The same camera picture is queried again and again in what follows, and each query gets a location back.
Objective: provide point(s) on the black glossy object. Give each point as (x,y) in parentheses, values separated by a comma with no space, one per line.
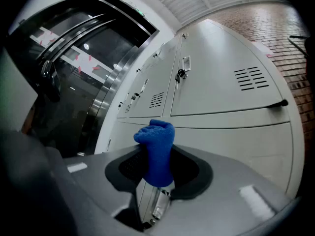
(50,82)

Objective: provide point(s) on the black wedge-shaped bracket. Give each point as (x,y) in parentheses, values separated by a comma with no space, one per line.
(280,104)

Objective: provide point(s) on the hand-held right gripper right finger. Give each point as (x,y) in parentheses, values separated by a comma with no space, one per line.
(226,193)

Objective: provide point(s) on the black metal rack bar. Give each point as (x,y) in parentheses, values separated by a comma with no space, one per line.
(297,44)

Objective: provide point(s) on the grey metal locker door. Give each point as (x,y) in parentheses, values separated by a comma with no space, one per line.
(233,151)

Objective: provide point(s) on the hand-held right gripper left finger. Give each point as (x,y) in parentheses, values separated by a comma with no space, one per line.
(93,181)

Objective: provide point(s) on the green exit sign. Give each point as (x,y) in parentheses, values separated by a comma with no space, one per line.
(139,11)

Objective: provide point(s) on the grey metal locker cabinet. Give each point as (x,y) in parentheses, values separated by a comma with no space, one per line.
(221,119)

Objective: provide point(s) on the blue wiping cloth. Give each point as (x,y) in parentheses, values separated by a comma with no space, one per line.
(158,151)

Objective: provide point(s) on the group of red stickers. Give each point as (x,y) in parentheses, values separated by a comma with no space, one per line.
(79,69)

